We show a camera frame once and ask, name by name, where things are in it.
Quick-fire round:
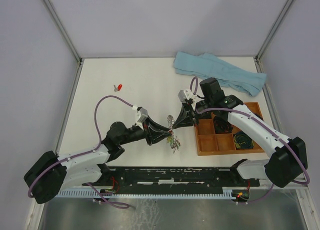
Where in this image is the red key tag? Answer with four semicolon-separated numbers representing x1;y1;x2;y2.
113;84;123;92

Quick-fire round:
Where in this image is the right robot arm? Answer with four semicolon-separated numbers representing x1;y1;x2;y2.
173;78;310;188

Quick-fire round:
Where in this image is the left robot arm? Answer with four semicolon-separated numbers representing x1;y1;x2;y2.
23;117;172;204

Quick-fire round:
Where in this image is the wooden compartment tray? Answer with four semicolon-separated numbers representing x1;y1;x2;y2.
194;112;263;156

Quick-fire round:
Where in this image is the light blue cloth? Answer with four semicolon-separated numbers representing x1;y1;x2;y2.
173;52;267;97

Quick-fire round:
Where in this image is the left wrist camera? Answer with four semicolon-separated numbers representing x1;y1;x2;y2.
132;105;149;129

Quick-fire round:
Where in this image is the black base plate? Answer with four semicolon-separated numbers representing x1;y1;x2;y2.
93;166;260;188

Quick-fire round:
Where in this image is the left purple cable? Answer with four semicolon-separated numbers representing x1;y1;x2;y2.
27;95;138;210

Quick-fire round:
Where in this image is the purple cable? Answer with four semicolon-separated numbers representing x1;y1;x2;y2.
189;76;310;205
27;95;138;210

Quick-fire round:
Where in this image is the white slotted cable duct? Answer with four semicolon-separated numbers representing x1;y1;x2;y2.
56;188;236;200

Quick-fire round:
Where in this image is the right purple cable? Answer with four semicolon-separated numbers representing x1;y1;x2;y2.
189;76;310;205

